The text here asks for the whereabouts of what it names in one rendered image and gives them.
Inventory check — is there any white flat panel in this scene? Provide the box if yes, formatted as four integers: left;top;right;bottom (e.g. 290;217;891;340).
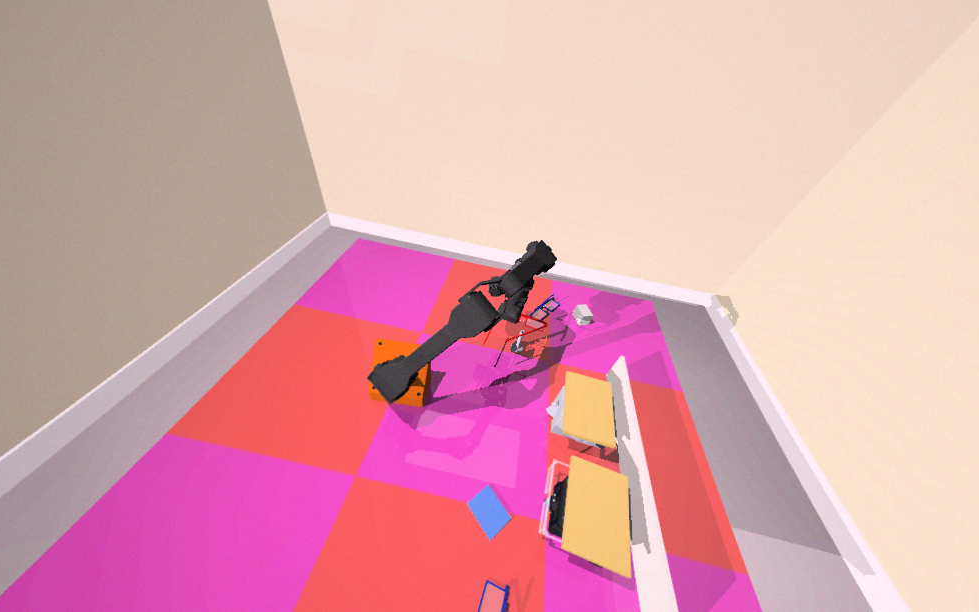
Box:
606;355;678;612

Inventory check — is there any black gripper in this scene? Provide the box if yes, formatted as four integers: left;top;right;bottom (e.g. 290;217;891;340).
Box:
497;279;535;324

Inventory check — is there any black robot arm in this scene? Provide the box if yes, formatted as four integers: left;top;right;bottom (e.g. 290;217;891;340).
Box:
366;240;557;404

